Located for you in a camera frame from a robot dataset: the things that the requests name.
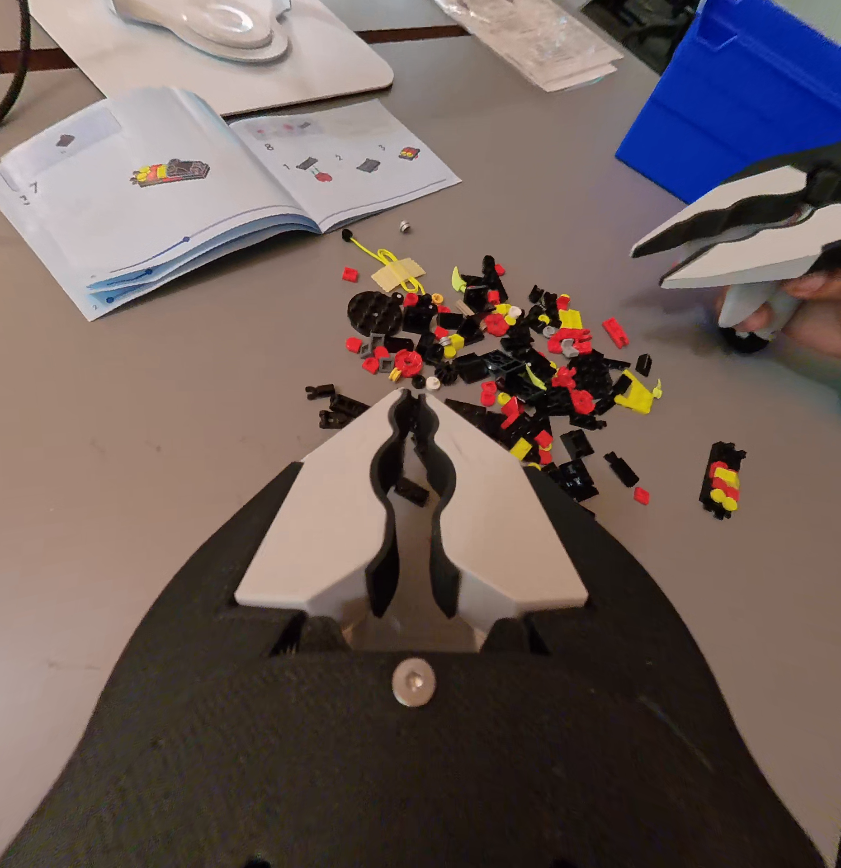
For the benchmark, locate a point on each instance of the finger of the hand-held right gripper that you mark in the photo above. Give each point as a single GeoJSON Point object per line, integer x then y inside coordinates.
{"type": "Point", "coordinates": [732, 203]}
{"type": "Point", "coordinates": [766, 258]}

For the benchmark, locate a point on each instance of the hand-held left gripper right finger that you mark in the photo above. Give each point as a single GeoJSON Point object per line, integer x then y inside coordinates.
{"type": "Point", "coordinates": [508, 536]}

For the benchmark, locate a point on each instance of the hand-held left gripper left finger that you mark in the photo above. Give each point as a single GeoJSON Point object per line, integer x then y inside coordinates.
{"type": "Point", "coordinates": [319, 529]}

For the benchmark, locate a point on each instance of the red yellow black lego assembly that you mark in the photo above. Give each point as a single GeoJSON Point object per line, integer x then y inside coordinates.
{"type": "Point", "coordinates": [722, 481]}

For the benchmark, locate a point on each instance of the pile of lego pieces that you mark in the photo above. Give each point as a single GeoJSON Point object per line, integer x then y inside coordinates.
{"type": "Point", "coordinates": [373, 312]}

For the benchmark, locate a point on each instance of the lego instruction booklet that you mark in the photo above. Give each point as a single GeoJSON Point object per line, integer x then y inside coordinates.
{"type": "Point", "coordinates": [156, 203]}

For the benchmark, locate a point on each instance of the black lego tile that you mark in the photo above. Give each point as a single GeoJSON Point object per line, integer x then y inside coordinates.
{"type": "Point", "coordinates": [643, 364]}

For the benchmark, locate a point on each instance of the red lego clip plate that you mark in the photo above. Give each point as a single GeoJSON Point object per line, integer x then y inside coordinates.
{"type": "Point", "coordinates": [615, 331]}

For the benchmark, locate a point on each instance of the yellow wedge lego plate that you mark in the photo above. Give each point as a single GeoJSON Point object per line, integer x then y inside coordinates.
{"type": "Point", "coordinates": [636, 401]}

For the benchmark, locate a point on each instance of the person's right hand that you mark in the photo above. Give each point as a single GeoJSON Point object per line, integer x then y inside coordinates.
{"type": "Point", "coordinates": [820, 319]}

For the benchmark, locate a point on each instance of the blue plastic bin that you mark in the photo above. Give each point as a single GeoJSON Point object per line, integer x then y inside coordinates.
{"type": "Point", "coordinates": [732, 102]}

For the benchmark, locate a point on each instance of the clear plastic bags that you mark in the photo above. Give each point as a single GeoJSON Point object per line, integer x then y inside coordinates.
{"type": "Point", "coordinates": [536, 41]}

